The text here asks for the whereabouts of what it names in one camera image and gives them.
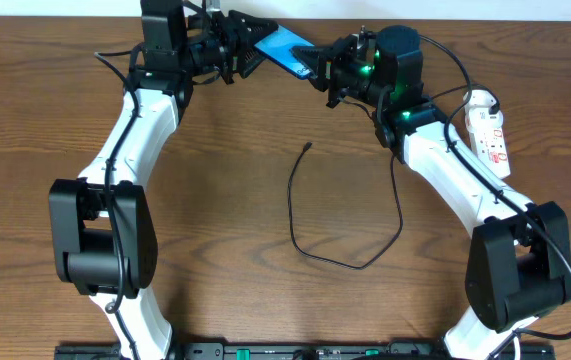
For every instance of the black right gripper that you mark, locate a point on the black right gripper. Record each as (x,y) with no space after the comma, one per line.
(331,70)

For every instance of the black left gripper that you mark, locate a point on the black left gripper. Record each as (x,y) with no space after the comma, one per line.
(230,48)

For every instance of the blue Galaxy smartphone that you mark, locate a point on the blue Galaxy smartphone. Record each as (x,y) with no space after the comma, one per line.
(277,47)

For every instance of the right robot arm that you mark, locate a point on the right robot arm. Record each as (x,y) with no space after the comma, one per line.
(519,264)

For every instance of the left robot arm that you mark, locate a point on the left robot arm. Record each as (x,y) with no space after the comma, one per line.
(103,236)

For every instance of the white USB charger plug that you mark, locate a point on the white USB charger plug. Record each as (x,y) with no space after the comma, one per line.
(482,105)

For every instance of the white power strip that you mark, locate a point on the white power strip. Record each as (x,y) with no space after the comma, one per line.
(490,145)

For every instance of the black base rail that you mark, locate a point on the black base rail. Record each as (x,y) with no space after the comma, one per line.
(403,349)

